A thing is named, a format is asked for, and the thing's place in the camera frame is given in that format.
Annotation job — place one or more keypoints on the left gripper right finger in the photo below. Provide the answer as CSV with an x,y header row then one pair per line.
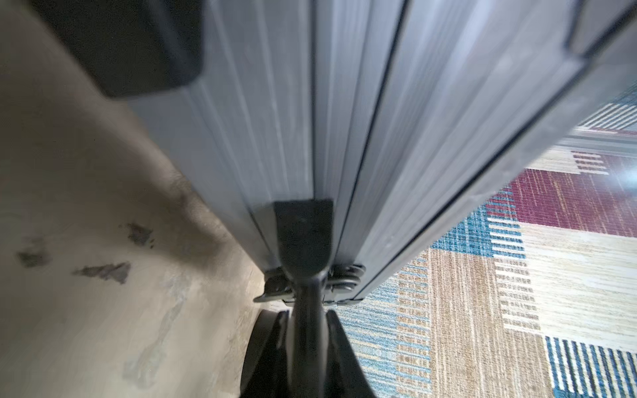
x,y
344,375

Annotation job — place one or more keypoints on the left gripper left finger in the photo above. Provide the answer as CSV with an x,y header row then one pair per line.
x,y
264,371

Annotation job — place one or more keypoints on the grey poker case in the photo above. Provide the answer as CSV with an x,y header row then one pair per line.
x,y
335,139

